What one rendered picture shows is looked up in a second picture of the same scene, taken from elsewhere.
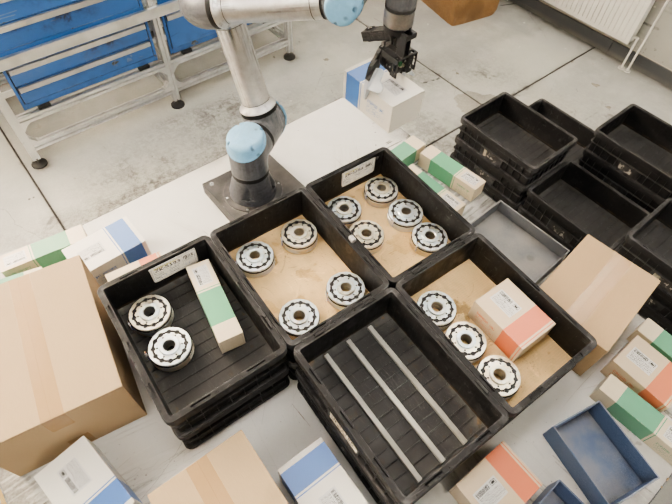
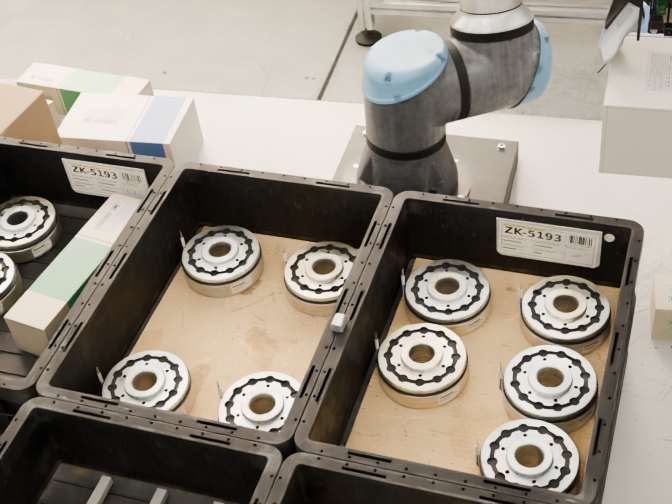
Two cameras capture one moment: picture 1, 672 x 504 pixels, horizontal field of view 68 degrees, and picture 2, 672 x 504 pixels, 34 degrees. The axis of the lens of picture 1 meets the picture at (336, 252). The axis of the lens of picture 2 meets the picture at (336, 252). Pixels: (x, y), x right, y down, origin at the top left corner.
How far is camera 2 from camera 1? 89 cm
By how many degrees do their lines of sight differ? 41
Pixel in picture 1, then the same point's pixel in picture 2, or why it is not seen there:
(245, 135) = (403, 52)
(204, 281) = (104, 227)
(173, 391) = not seen: outside the picture
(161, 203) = (286, 123)
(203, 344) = not seen: hidden behind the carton
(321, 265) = (299, 350)
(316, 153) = (617, 201)
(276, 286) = (199, 324)
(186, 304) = not seen: hidden behind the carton
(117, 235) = (152, 115)
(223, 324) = (41, 299)
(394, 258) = (426, 445)
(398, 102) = (630, 103)
